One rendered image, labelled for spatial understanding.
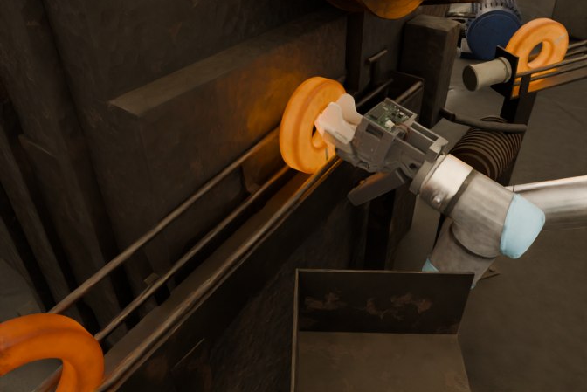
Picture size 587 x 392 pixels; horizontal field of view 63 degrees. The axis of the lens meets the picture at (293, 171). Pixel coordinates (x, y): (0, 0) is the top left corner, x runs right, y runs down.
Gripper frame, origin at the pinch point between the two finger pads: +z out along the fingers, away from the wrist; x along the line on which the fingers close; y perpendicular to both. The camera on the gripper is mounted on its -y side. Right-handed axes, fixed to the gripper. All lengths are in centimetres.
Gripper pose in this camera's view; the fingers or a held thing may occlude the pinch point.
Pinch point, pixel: (315, 115)
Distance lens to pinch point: 76.7
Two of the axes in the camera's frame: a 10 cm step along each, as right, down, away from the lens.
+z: -7.8, -5.4, 3.3
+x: -6.0, 4.8, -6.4
